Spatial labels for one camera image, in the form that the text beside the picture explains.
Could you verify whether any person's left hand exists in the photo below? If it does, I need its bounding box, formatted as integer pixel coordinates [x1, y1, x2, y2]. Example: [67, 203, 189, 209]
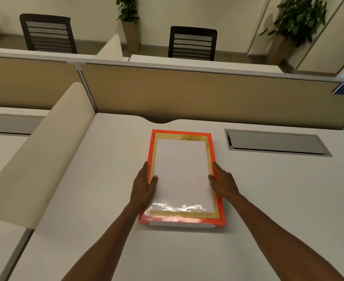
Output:
[129, 161, 158, 212]

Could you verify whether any person's right hand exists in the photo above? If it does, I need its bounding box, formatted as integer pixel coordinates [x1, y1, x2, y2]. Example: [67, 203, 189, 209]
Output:
[208, 161, 241, 206]

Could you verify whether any person's right forearm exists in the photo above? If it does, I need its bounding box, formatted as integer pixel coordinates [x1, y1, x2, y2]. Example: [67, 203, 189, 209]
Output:
[225, 194, 344, 281]

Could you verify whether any person's left forearm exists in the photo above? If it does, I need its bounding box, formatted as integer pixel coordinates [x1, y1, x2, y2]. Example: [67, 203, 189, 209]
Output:
[61, 202, 144, 281]

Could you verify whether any beige partition panel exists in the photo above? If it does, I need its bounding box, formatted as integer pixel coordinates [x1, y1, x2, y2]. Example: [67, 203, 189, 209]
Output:
[77, 62, 344, 130]
[0, 54, 86, 110]

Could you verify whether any cream curved desk divider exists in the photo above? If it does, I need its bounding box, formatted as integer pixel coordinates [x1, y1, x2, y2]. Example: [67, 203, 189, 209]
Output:
[0, 82, 96, 230]
[96, 34, 124, 61]

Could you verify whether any black mesh office chair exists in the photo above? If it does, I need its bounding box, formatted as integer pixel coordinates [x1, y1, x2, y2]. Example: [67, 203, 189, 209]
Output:
[168, 26, 218, 61]
[19, 13, 78, 54]

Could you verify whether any small potted green plant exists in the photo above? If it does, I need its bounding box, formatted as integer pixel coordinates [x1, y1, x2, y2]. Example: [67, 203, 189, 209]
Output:
[115, 0, 142, 53]

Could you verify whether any large potted green plant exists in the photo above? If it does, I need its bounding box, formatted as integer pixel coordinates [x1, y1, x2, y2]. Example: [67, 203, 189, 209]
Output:
[259, 0, 328, 66]

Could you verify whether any grey desk cable cover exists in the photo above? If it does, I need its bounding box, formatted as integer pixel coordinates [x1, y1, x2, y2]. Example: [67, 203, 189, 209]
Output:
[224, 129, 333, 157]

